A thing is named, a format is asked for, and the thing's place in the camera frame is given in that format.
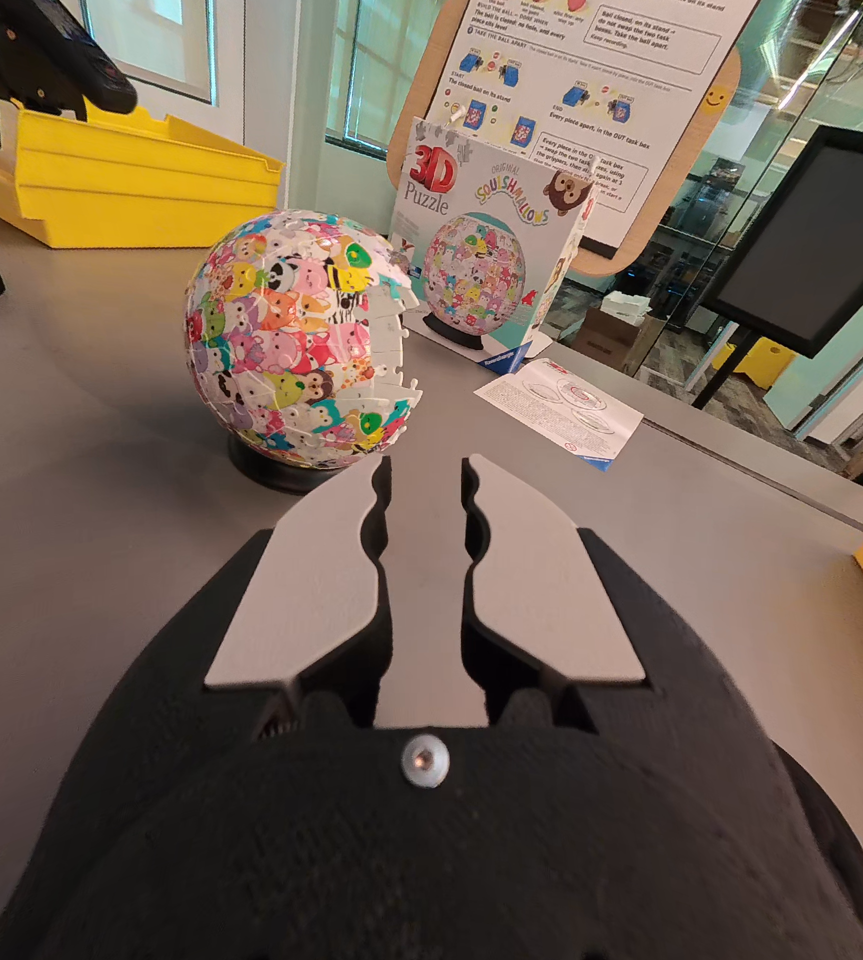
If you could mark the colourful puzzle ball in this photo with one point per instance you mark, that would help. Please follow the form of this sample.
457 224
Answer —
274 337

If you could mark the black ball stand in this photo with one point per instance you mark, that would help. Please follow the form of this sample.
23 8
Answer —
266 474

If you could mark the yellow plastic block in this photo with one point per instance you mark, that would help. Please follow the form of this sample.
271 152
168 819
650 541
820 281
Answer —
761 364

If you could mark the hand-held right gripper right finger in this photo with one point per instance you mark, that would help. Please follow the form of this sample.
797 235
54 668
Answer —
544 600

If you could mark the instruction poster board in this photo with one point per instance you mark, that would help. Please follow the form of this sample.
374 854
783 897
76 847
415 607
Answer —
626 60

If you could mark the brown cardboard box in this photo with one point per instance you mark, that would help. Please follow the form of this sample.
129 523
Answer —
611 337

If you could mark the black display screen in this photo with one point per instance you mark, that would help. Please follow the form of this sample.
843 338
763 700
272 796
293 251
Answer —
829 240

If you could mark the colourful cardboard puzzle box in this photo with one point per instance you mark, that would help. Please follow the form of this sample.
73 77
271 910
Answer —
476 225

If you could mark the yellow smiley sticker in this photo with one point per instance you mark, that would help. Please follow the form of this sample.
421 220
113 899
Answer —
716 97

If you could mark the folded white instruction leaflet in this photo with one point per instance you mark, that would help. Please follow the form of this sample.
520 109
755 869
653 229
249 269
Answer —
559 409

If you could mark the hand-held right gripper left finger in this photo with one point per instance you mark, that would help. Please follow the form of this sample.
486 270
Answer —
304 592

